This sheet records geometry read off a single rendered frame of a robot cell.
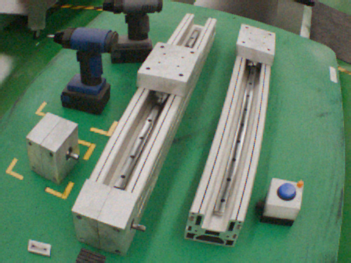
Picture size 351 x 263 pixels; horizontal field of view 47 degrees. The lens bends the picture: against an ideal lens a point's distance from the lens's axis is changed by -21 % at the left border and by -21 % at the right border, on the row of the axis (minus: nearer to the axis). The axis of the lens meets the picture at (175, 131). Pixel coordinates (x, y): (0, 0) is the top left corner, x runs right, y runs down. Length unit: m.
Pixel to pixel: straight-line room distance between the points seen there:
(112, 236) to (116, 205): 0.06
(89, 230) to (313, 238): 0.47
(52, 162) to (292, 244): 0.52
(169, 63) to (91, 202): 0.44
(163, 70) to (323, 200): 0.49
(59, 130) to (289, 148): 0.55
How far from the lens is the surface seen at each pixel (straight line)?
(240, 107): 1.16
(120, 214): 0.81
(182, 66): 1.12
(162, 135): 0.98
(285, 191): 0.93
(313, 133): 1.24
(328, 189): 1.09
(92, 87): 1.14
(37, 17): 3.20
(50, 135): 0.96
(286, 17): 2.51
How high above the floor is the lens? 1.48
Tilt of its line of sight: 39 degrees down
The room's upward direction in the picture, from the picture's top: 7 degrees clockwise
